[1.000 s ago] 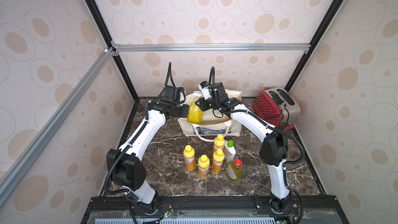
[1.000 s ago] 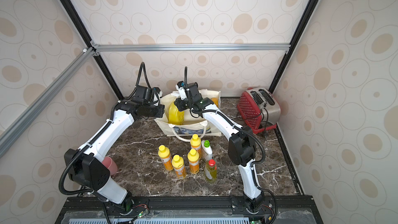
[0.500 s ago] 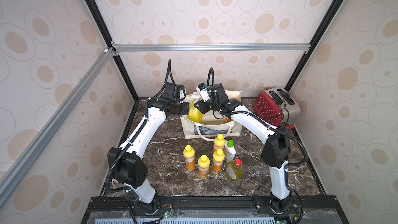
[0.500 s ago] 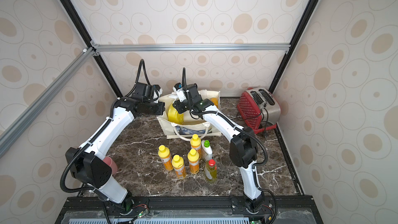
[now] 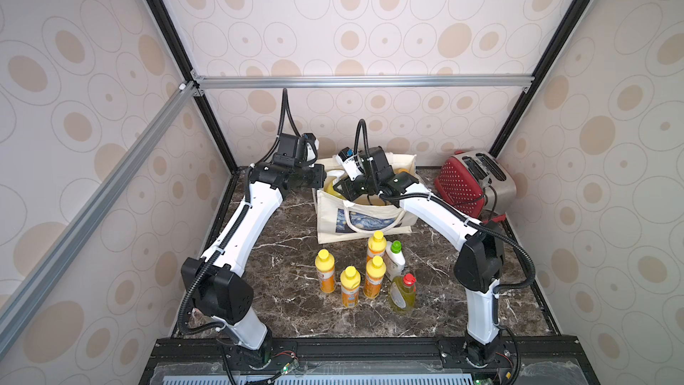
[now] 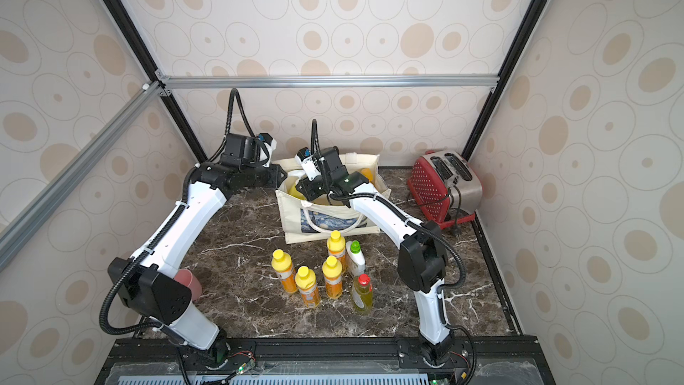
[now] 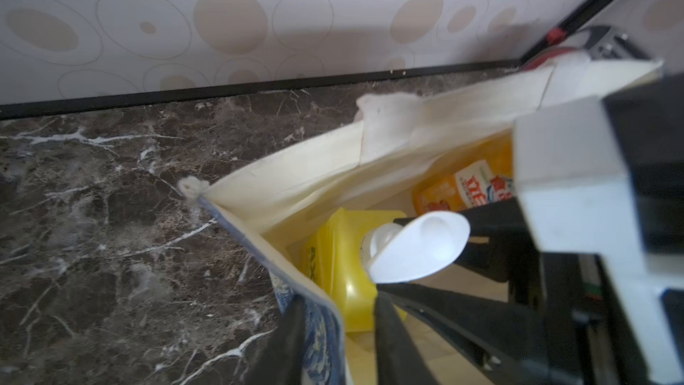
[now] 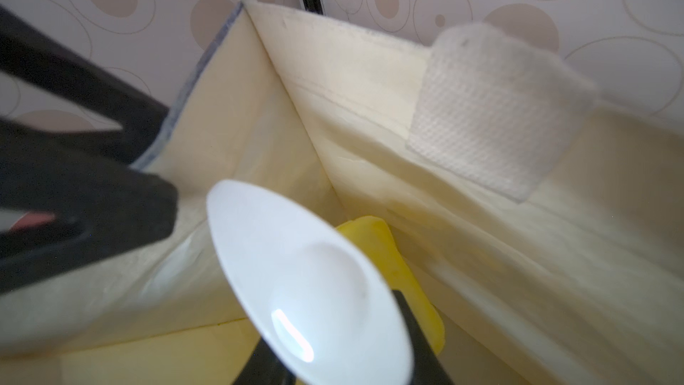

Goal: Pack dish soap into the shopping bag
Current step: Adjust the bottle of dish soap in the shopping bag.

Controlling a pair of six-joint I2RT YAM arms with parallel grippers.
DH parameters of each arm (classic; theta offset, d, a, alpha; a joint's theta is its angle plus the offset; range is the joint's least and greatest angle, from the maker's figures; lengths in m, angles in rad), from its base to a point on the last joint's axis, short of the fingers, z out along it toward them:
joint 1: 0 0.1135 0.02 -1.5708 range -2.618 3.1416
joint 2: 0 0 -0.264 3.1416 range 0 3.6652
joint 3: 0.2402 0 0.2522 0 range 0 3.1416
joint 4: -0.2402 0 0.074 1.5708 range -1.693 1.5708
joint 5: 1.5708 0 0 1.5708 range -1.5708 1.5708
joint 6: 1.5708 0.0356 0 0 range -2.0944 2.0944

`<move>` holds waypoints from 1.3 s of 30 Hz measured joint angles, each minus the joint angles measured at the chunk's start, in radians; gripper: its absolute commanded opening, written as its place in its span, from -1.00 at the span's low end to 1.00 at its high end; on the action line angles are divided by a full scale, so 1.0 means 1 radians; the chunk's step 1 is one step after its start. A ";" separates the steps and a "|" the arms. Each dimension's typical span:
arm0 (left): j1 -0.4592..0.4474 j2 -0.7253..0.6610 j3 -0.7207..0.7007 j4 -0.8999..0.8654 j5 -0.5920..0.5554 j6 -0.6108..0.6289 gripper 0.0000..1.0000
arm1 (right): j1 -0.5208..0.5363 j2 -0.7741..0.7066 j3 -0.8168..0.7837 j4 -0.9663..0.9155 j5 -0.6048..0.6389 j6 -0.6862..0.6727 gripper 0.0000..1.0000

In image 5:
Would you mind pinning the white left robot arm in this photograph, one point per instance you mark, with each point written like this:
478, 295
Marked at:
216, 295

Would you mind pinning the orange pump dish soap bottle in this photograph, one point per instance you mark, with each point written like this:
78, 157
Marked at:
397, 187

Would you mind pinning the black base frame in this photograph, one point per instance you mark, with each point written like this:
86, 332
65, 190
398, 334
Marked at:
525, 360

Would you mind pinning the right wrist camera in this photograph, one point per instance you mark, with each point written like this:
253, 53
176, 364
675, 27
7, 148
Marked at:
352, 163

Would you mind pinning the red and silver toaster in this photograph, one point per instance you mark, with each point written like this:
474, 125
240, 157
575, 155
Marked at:
476, 184

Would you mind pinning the orange bottle yellow cap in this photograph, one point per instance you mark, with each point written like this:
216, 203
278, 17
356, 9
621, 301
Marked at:
375, 272
350, 280
376, 245
325, 266

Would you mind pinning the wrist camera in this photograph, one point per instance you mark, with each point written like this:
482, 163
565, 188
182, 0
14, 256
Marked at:
352, 163
297, 151

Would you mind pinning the cream starry night tote bag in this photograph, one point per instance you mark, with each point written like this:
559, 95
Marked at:
340, 220

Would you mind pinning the silver left side rail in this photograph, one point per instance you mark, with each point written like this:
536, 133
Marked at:
37, 286

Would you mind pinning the yellow-green bottle red cap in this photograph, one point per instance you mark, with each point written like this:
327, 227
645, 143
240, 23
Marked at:
403, 293

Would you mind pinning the white bottle green cap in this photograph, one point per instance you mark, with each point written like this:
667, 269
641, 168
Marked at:
395, 260

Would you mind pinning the yellow pump dish soap bottle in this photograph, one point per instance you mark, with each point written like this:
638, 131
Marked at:
333, 177

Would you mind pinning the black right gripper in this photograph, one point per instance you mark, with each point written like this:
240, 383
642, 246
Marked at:
352, 187

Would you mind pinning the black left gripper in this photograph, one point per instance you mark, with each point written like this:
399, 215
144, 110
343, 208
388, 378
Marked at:
320, 177

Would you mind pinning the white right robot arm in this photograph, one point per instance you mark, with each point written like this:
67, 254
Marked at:
480, 259

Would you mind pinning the silver horizontal back rail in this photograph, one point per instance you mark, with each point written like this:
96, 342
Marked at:
378, 81

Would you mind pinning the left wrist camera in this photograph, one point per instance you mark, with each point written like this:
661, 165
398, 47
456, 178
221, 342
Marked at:
297, 151

